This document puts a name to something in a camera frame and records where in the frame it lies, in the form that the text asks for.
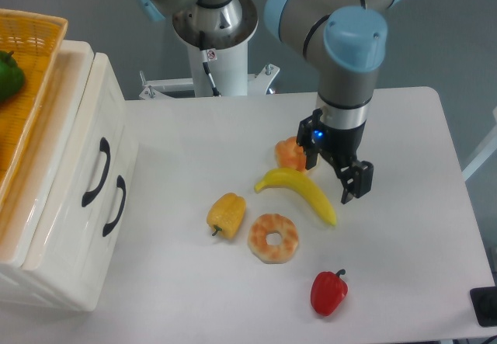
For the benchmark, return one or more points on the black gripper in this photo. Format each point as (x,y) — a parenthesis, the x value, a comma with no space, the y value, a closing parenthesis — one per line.
(337,147)

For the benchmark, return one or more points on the black top drawer handle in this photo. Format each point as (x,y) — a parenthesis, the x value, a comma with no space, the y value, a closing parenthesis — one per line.
(100,173)

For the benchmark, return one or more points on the black drawer handle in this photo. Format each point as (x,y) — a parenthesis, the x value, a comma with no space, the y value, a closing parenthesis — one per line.
(117,206)
(100,173)

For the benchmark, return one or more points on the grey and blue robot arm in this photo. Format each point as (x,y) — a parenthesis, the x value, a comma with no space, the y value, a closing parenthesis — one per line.
(344,40)

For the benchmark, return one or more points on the knotted bread roll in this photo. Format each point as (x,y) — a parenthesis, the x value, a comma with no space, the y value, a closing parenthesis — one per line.
(289,154)

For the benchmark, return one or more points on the yellow banana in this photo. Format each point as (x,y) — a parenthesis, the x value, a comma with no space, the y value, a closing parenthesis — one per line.
(301,184)

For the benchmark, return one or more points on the yellow bell pepper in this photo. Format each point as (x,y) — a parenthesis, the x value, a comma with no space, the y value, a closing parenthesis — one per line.
(226,215)

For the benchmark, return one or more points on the red bell pepper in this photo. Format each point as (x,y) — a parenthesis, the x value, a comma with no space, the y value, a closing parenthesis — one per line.
(328,291)

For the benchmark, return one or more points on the black device at table edge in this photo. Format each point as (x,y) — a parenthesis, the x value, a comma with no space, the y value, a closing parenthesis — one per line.
(484,303)

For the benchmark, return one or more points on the yellow woven basket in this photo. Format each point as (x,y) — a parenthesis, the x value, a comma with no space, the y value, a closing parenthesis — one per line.
(35,40)

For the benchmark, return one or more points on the green bell pepper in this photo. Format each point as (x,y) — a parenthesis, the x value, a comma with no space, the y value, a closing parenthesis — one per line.
(12,76)

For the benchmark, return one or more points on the ring-shaped bread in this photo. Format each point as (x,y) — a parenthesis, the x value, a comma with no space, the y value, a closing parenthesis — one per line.
(273,238)

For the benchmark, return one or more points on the white frame at right edge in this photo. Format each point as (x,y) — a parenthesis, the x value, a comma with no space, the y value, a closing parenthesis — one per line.
(483,151)

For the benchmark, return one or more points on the black bottom drawer handle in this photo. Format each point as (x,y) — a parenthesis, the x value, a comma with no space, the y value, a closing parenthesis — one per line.
(117,206)

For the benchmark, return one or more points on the white drawer cabinet frame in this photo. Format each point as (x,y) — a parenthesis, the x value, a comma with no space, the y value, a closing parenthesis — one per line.
(30,187)

